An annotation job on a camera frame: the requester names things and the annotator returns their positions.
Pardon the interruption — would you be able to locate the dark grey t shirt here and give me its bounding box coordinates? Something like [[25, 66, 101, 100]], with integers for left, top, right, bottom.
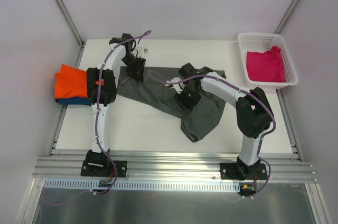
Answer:
[[117, 67, 226, 142]]

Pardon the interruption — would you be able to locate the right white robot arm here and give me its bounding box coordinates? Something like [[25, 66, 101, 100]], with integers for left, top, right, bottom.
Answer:
[[171, 63, 276, 180]]

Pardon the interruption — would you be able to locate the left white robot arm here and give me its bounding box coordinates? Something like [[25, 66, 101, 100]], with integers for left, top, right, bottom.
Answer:
[[81, 31, 151, 177]]

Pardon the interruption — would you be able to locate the blue folded t shirt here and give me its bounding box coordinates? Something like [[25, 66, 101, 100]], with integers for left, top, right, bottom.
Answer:
[[58, 98, 92, 107]]

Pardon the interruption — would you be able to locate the orange folded t shirt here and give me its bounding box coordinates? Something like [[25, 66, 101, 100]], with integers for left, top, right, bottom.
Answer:
[[54, 64, 88, 99]]

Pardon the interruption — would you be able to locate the white plastic basket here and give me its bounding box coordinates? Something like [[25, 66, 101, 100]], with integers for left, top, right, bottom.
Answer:
[[238, 32, 298, 89]]

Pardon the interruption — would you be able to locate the pink t shirt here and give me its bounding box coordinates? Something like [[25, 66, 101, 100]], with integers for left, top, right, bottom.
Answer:
[[246, 46, 286, 83]]

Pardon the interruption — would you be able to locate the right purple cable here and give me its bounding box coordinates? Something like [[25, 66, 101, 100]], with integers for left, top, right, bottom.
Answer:
[[147, 69, 277, 200]]

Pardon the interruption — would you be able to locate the purple cable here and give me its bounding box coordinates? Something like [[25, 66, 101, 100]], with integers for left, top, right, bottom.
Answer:
[[147, 69, 277, 200], [41, 30, 152, 206]]

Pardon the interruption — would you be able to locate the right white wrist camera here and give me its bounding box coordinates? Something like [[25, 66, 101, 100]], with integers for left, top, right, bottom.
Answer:
[[165, 77, 185, 94]]

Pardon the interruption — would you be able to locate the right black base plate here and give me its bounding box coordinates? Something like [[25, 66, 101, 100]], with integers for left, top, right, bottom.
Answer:
[[220, 162, 268, 181]]

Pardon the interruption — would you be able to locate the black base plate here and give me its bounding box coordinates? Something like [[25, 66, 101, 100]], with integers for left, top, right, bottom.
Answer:
[[220, 162, 268, 181], [80, 161, 128, 178]]

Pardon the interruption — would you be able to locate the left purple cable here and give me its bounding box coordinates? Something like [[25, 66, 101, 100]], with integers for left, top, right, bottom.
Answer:
[[41, 30, 152, 206]]

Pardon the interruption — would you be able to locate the aluminium mounting rail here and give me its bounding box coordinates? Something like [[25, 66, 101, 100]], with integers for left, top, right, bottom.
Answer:
[[33, 149, 319, 183]]

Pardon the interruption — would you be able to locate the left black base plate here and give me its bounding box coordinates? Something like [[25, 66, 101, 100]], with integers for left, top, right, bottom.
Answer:
[[80, 161, 128, 178]]

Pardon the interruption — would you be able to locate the white slotted cable duct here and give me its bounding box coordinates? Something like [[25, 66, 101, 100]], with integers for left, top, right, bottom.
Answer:
[[44, 178, 240, 192]]

